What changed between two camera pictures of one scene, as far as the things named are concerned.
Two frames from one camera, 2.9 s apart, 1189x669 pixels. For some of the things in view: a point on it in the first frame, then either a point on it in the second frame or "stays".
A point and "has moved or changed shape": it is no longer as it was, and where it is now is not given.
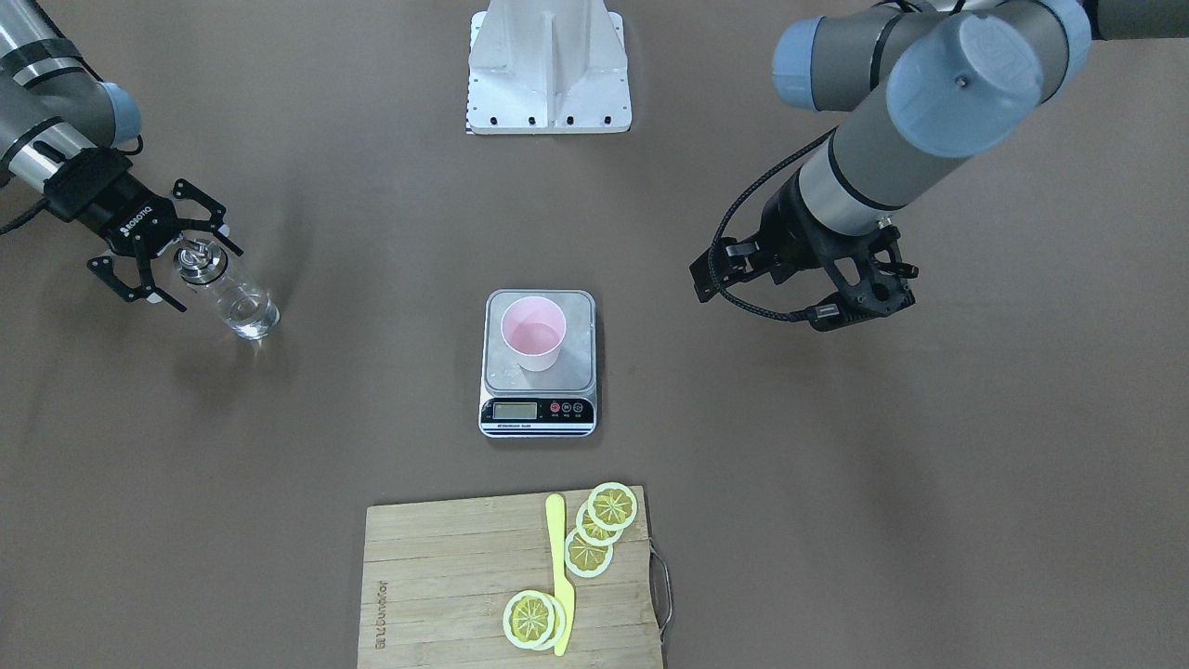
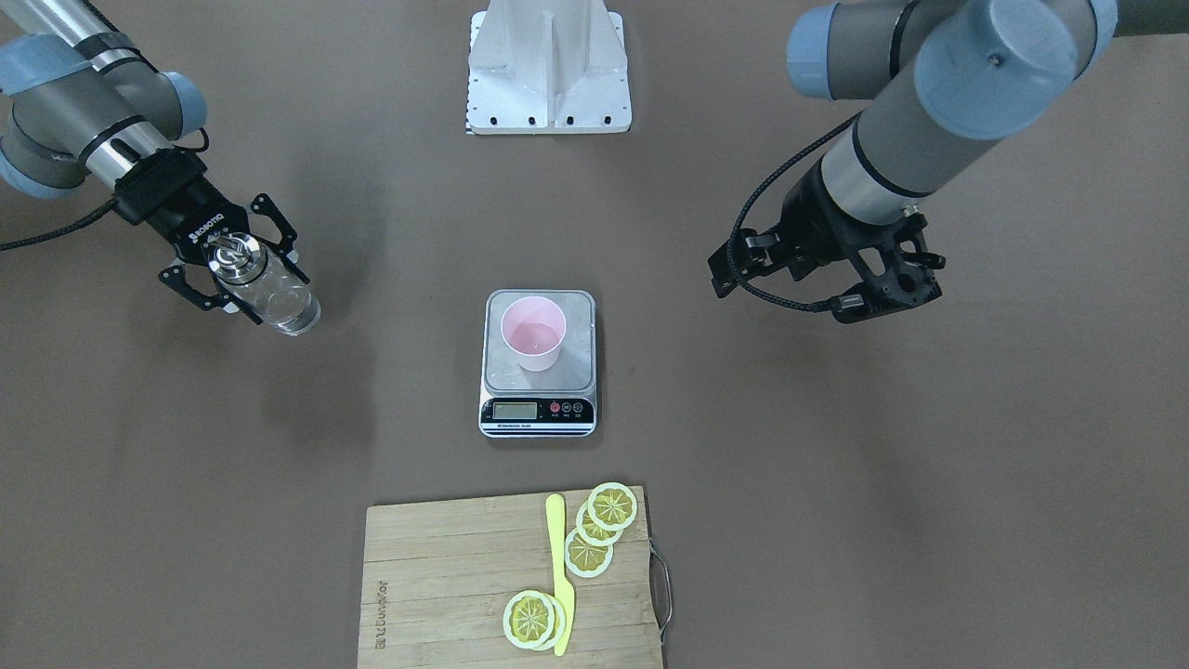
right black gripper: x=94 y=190 -> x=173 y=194
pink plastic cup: x=534 y=327 stays
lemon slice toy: x=534 y=620 stays
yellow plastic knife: x=563 y=590 stays
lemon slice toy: x=584 y=559 stays
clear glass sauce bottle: x=247 y=310 has moved or changed shape
